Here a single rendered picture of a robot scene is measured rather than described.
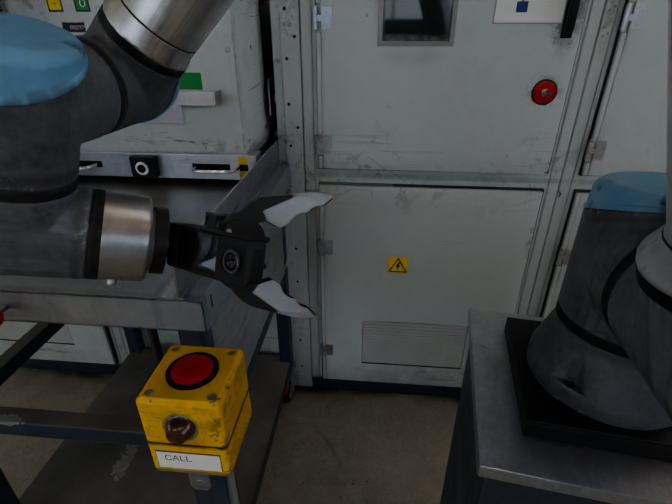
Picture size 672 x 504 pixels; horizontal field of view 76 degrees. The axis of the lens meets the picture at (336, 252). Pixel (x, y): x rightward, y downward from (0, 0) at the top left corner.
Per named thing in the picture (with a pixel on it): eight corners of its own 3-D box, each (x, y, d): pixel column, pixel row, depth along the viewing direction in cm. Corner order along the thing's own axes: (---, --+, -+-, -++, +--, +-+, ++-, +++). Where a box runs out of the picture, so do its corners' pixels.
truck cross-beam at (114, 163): (258, 180, 103) (255, 155, 100) (45, 174, 107) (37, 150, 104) (263, 174, 107) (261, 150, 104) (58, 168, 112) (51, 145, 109)
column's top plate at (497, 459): (667, 343, 71) (671, 333, 70) (804, 544, 44) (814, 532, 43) (467, 316, 78) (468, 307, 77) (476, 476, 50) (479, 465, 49)
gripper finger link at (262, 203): (282, 183, 50) (215, 219, 47) (287, 183, 49) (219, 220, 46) (300, 218, 52) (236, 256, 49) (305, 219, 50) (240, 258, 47)
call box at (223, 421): (231, 479, 42) (218, 405, 38) (154, 472, 43) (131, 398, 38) (253, 414, 49) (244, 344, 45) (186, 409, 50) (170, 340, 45)
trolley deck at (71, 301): (207, 332, 64) (201, 299, 61) (-168, 310, 69) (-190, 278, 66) (291, 184, 124) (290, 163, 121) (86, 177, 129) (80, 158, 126)
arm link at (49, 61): (26, 3, 37) (27, 137, 43) (-117, -4, 27) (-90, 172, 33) (129, 46, 37) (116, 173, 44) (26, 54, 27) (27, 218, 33)
